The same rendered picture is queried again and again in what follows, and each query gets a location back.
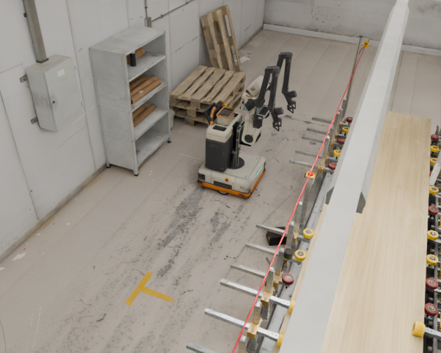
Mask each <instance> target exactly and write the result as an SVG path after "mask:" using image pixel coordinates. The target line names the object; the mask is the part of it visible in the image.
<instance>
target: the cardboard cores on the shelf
mask: <svg viewBox="0 0 441 353"><path fill-rule="evenodd" d="M144 53H145V51H144V49H143V48H138V49H137V50H135V55H136V58H138V57H140V56H142V55H143V54H144ZM126 58H127V64H128V63H130V54H129V55H126ZM159 85H161V81H160V80H158V78H157V77H156V76H151V77H150V78H148V76H147V75H144V76H141V74H140V75H139V76H137V77H136V78H135V79H133V80H132V81H130V82H129V91H130V99H131V105H132V104H133V103H135V102H137V101H138V100H140V99H141V98H142V97H144V96H145V95H147V94H148V93H149V92H151V91H152V90H154V89H155V88H156V87H158V86H159ZM155 109H156V105H154V104H151V105H150V106H149V107H147V106H146V103H145V102H144V103H143V104H142V105H141V106H140V107H138V108H137V109H135V110H134V111H133V112H132V119H133V126H134V127H136V126H137V125H138V124H139V123H140V122H141V121H142V120H143V119H144V118H145V117H147V116H148V115H149V114H150V113H151V112H152V111H154V110H155Z"/></svg>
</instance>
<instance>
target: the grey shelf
mask: <svg viewBox="0 0 441 353"><path fill-rule="evenodd" d="M163 40H164V46H163ZM138 48H143V49H144V51H145V53H144V54H143V55H142V56H140V57H138V58H136V66H135V67H131V64H130V63H128V64H127V58H126V55H129V54H130V53H132V52H133V51H135V50H137V49H138ZM89 52H90V61H91V66H92V75H93V79H94V88H95V93H96V98H97V106H98V111H99V119H100V125H101V133H102V138H103V143H104V152H105V156H106V165H107V166H106V168H110V167H111V166H110V165H109V163H110V164H113V165H117V166H120V167H124V168H127V169H132V170H134V175H135V176H136V177H137V176H138V175H139V173H138V166H140V164H141V163H142V162H143V161H144V160H145V159H146V158H147V157H148V156H150V155H151V154H152V153H153V152H154V151H155V150H156V149H157V148H158V147H159V146H160V145H161V144H162V143H163V142H164V141H165V140H166V139H167V138H168V139H169V140H168V141H167V143H171V142H172V141H171V134H170V118H169V88H168V73H167V43H166V30H163V29H156V28H151V27H143V26H139V25H132V26H131V27H128V28H127V29H124V30H122V31H121V32H118V33H117V34H114V35H113V36H110V37H108V38H107V39H104V40H103V41H100V42H99V43H96V44H94V45H93V46H90V47H89ZM121 58H122V60H121ZM140 74H141V76H144V75H147V76H148V78H150V77H151V76H156V77H157V79H158V80H160V81H161V85H159V86H158V87H156V88H155V89H154V90H152V91H151V92H149V93H148V94H147V95H145V96H144V97H142V98H141V99H140V100H138V101H137V102H135V103H133V104H132V105H131V99H130V85H129V82H130V81H132V80H133V79H135V78H136V77H137V76H139V75H140ZM124 84H125V85H124ZM165 86H166V87H165ZM125 96H126V98H125ZM166 97H167V101H166ZM144 102H145V103H146V106H147V107H149V106H150V105H151V104H154V105H156V109H155V110H154V111H152V112H151V113H150V114H149V115H148V116H147V117H145V118H144V119H143V120H142V121H141V122H140V123H139V124H138V125H137V126H136V127H134V126H133V119H132V112H133V111H134V110H135V109H137V108H138V107H140V106H141V105H142V104H143V103H144ZM127 115H128V117H127ZM128 121H129V123H128ZM167 125H168V129H167Z"/></svg>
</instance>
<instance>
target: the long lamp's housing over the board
mask: <svg viewBox="0 0 441 353"><path fill-rule="evenodd" d="M395 6H396V5H395ZM395 6H394V7H392V10H391V13H390V15H389V18H388V22H387V23H386V27H385V30H384V33H383V35H382V38H381V41H380V44H379V47H378V49H377V53H376V55H375V57H374V61H373V63H372V67H371V69H370V73H369V75H368V78H367V80H366V83H365V87H364V89H363V92H362V95H361V97H360V101H359V103H358V106H357V109H356V112H355V114H354V117H353V120H352V123H351V126H350V128H349V132H348V135H347V137H346V140H345V143H344V146H343V149H342V152H341V154H340V157H339V160H338V162H337V166H336V168H335V172H334V174H333V176H332V180H331V182H330V185H329V188H328V192H327V194H326V201H325V204H326V205H329V202H330V199H331V196H332V194H333V190H334V187H335V184H336V181H337V178H338V175H339V172H340V169H341V166H342V163H343V160H344V157H345V154H346V151H347V148H348V145H349V142H350V139H351V136H352V133H353V130H354V128H355V125H356V121H357V119H358V115H359V113H360V110H361V107H362V104H363V100H364V98H365V94H366V92H367V89H368V86H369V83H370V79H371V77H372V73H373V71H374V68H375V65H376V62H377V58H378V56H379V52H380V50H381V47H382V44H383V42H384V38H385V36H386V32H387V29H388V27H389V23H390V21H391V17H392V14H393V11H394V8H395ZM409 11H410V10H409V7H408V5H407V9H406V12H405V17H404V20H403V24H402V29H401V32H400V37H399V40H398V45H397V48H396V52H395V57H394V60H393V65H392V68H391V73H390V76H389V80H388V85H387V88H386V93H385V96H384V101H383V104H382V108H381V113H380V116H379V121H378V124H377V129H376V132H375V136H374V141H373V144H372V149H371V152H370V157H369V160H368V164H367V169H366V172H365V177H364V180H363V185H362V189H361V192H360V197H359V201H358V206H357V209H356V212H357V213H360V214H362V213H363V209H364V207H365V204H366V201H367V197H368V191H369V188H370V182H371V179H372V173H373V169H374V166H375V160H376V157H377V152H378V148H379V142H380V139H381V135H382V129H383V126H384V120H385V117H386V111H387V107H388V104H389V98H390V95H391V89H392V85H393V79H394V76H395V73H396V67H397V63H398V58H399V54H400V49H401V45H402V42H403V36H404V33H405V27H406V23H407V18H408V14H409Z"/></svg>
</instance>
